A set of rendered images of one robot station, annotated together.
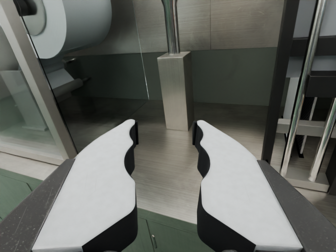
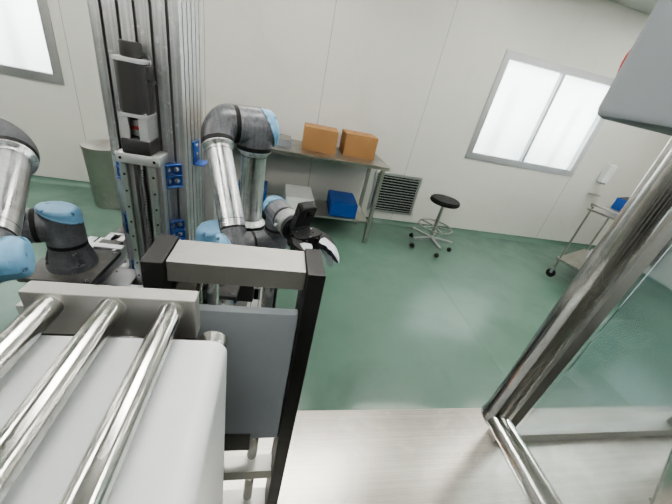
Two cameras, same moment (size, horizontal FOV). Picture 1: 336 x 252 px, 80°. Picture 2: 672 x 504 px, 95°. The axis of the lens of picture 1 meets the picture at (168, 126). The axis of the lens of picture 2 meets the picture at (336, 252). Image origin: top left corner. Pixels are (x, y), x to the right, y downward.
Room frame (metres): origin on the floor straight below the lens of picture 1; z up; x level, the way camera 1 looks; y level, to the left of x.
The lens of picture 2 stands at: (0.60, -0.38, 1.60)
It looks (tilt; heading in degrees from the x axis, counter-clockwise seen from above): 29 degrees down; 140
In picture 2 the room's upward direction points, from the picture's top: 13 degrees clockwise
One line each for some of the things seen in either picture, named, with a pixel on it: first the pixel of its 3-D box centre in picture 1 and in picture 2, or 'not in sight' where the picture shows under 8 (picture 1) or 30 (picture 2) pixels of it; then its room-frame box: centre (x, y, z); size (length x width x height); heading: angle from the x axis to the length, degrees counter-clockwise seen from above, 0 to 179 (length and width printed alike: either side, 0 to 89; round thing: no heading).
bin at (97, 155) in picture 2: not in sight; (109, 173); (-3.14, -0.40, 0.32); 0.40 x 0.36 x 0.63; 154
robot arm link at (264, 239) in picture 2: not in sight; (270, 241); (-0.19, 0.00, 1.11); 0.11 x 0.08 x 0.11; 88
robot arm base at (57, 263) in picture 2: not in sight; (70, 251); (-0.69, -0.55, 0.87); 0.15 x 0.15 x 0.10
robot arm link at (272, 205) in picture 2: not in sight; (278, 213); (-0.19, 0.02, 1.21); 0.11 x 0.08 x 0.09; 178
